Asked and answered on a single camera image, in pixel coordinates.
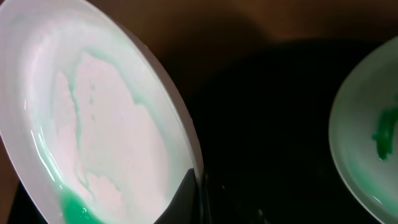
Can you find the black round tray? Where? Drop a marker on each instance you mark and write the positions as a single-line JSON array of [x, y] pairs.
[[262, 126]]

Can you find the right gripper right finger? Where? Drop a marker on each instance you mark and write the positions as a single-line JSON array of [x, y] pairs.
[[219, 208]]

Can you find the white plate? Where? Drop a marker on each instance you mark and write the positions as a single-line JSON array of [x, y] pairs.
[[92, 123], [362, 132]]

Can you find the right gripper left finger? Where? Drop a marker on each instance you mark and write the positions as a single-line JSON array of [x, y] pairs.
[[184, 207]]

